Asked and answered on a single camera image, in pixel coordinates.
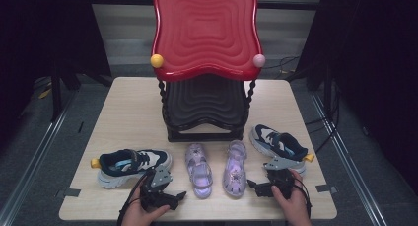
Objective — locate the person's left hand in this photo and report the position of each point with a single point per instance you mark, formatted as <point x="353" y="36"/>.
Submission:
<point x="138" y="216"/>

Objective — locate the metal floor rail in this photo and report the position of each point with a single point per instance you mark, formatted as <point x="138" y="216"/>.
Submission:
<point x="348" y="160"/>
<point x="33" y="160"/>

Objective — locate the dark curtain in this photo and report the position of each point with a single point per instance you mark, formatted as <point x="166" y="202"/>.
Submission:
<point x="378" y="71"/>
<point x="39" y="38"/>

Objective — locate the black horizontal bar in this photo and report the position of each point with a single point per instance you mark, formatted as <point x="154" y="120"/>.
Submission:
<point x="121" y="1"/>

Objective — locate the small black tape strip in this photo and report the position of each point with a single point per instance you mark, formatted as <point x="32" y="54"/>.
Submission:
<point x="80" y="127"/>

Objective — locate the red and black shoe rack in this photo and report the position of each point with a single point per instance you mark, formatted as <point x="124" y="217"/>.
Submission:
<point x="210" y="32"/>

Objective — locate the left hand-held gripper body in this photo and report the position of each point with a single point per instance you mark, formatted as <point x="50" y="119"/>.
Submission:
<point x="154" y="193"/>

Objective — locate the person's right hand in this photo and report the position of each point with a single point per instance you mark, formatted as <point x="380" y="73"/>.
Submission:
<point x="295" y="209"/>

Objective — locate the navy and white sneaker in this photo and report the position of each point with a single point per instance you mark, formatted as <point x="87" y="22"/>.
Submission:
<point x="125" y="163"/>
<point x="279" y="143"/>

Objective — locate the grey tape piece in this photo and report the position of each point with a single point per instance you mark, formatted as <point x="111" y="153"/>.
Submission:
<point x="326" y="188"/>
<point x="69" y="192"/>

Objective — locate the black metal stand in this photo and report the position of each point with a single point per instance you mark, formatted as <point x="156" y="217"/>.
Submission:
<point x="55" y="97"/>

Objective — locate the yellow item on floor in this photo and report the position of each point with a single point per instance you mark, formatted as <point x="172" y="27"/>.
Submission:
<point x="44" y="93"/>

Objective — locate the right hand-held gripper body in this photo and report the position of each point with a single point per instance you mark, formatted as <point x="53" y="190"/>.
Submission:
<point x="281" y="181"/>

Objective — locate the purple jelly sandal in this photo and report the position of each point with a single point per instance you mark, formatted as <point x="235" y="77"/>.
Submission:
<point x="198" y="173"/>
<point x="234" y="173"/>

